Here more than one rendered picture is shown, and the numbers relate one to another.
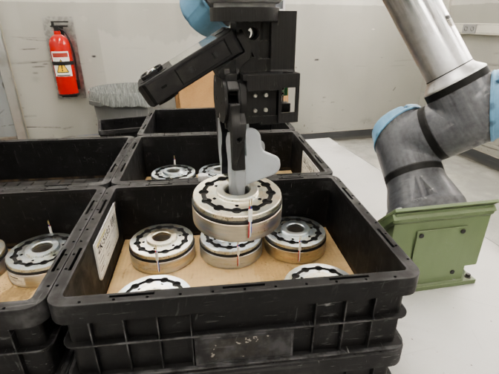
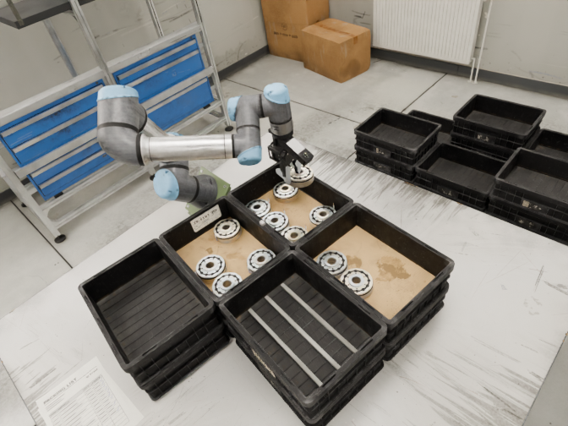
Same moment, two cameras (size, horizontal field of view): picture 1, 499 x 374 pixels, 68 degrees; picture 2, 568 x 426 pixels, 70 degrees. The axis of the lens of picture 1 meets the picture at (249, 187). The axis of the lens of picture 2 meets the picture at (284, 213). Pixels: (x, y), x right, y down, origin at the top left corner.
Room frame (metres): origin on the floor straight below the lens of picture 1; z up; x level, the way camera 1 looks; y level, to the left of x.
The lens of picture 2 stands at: (0.96, 1.03, 1.91)
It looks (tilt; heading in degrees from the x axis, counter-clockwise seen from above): 43 degrees down; 245
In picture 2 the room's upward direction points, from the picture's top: 11 degrees counter-clockwise
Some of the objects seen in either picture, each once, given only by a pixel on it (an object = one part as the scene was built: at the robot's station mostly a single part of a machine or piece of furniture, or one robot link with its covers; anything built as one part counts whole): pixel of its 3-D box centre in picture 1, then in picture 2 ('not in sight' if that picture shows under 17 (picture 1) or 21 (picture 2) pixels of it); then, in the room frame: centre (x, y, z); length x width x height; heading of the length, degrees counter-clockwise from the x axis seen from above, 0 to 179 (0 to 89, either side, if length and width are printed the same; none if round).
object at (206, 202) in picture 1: (237, 194); (299, 172); (0.39, 0.01, 1.00); 0.10 x 0.10 x 0.01
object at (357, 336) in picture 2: (29, 188); (300, 326); (0.70, 0.46, 0.87); 0.40 x 0.30 x 0.11; 97
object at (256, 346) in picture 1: (234, 258); (290, 209); (0.45, 0.02, 0.87); 0.40 x 0.30 x 0.11; 97
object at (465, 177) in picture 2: not in sight; (457, 189); (-0.62, -0.01, 0.31); 0.40 x 0.30 x 0.34; 104
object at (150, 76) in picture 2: not in sight; (169, 88); (0.29, -1.97, 0.60); 0.72 x 0.03 x 0.56; 14
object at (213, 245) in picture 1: (230, 236); (275, 221); (0.53, 0.03, 0.86); 0.10 x 0.10 x 0.01
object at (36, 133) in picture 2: not in sight; (73, 140); (1.06, -1.77, 0.60); 0.72 x 0.03 x 0.56; 14
